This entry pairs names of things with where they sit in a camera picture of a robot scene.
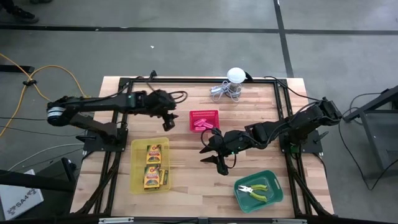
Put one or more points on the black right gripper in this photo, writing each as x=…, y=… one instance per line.
x=233, y=141

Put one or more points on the black metal cart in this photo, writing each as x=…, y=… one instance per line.
x=373, y=137

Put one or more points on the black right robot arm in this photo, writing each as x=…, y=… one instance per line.
x=311, y=116

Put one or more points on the yellow translucent plastic tray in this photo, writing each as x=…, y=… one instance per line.
x=136, y=161

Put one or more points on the teal plastic bin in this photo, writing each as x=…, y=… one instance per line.
x=273, y=202

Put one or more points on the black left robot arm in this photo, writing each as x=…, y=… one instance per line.
x=93, y=104

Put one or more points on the person's foot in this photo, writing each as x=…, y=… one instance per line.
x=18, y=12

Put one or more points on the yellow crayon box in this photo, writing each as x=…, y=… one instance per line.
x=151, y=178
x=153, y=154
x=164, y=177

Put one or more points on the red plastic basket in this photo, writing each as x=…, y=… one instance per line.
x=203, y=114

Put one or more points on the black floor stand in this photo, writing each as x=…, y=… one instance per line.
x=37, y=182

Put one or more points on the white mushroom table lamp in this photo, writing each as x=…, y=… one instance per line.
x=236, y=74

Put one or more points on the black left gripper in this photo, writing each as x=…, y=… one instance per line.
x=160, y=102

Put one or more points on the black aluminium table frame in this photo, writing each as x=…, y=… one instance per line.
x=202, y=80

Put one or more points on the white cardboard box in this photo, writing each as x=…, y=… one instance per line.
x=18, y=199

